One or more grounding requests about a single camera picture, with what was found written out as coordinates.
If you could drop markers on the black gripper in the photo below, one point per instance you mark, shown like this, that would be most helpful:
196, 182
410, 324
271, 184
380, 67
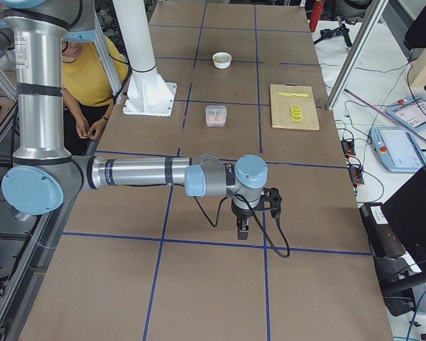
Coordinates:
242, 214

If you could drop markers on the clear plastic egg box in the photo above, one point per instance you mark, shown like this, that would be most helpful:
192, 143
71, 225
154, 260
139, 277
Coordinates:
215, 115

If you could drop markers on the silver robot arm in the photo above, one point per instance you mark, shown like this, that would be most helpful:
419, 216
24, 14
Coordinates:
45, 174

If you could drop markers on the yellow lemon slices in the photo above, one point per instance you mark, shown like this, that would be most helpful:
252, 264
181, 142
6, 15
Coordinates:
296, 113

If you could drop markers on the wooden cutting board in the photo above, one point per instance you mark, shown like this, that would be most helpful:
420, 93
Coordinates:
280, 108

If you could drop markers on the yellow plastic knife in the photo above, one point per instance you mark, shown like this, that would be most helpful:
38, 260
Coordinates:
290, 94

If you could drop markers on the white paper bowl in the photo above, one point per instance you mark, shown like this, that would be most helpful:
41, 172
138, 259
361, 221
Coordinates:
221, 60

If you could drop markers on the near teach pendant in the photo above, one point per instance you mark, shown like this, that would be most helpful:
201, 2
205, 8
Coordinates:
396, 150

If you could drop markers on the teach pendant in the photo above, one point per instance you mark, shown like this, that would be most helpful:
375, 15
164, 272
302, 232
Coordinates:
396, 150
410, 110

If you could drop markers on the black monitor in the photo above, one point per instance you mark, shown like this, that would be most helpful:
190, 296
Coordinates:
405, 212

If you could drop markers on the person in yellow shirt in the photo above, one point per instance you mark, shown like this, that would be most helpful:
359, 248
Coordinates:
87, 93

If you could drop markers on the green tipped grabber stick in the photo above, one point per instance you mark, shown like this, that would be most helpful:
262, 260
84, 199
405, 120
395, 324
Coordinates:
402, 125

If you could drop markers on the far teach pendant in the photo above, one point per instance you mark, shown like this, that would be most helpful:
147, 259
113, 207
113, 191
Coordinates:
410, 110

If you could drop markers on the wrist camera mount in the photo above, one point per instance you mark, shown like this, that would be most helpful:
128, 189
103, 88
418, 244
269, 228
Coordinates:
271, 201

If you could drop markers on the aluminium frame post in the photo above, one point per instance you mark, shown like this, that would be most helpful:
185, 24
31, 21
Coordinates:
371, 19

